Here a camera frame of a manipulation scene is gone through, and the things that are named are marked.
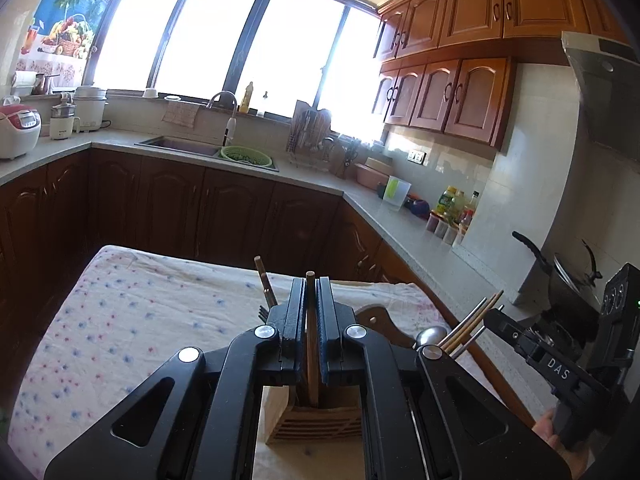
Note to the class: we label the sink faucet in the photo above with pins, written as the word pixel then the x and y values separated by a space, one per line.
pixel 226 100

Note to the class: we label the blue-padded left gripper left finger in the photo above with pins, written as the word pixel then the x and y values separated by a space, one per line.
pixel 196 416

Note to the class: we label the black wok with handle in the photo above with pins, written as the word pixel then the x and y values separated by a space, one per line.
pixel 570 292

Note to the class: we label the dish drying rack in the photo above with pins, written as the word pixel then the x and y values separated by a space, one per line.
pixel 311 140

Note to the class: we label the white red rice cooker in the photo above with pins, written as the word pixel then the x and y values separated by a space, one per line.
pixel 20 127

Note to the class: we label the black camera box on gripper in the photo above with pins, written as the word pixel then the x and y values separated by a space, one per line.
pixel 619 320

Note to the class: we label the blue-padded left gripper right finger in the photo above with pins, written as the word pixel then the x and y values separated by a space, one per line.
pixel 423 415

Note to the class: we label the steel fork with dark handle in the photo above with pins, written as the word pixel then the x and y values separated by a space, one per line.
pixel 270 299

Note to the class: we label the steel spoon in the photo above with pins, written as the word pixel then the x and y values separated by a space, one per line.
pixel 433 334

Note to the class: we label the floral white tablecloth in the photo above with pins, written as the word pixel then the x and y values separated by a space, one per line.
pixel 131 311

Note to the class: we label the wooden utensil holder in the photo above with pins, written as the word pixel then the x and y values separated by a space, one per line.
pixel 289 417

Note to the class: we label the pink container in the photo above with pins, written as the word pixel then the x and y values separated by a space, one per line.
pixel 372 173

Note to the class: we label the small white blender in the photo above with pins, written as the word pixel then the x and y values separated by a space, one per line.
pixel 62 118

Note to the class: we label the green colander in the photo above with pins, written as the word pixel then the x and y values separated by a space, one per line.
pixel 244 155

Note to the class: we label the short bamboo chopstick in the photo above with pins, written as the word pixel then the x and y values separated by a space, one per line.
pixel 312 354

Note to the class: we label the steel chopstick long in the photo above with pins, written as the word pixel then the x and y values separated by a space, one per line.
pixel 464 347

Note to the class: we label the person's right hand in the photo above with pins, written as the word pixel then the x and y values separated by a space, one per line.
pixel 577 460

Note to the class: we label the range hood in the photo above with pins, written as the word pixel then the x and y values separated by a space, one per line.
pixel 607 72

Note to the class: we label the green white pitcher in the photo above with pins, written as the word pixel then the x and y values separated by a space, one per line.
pixel 396 192

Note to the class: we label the cooking oil bottle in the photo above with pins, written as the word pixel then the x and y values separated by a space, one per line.
pixel 445 201

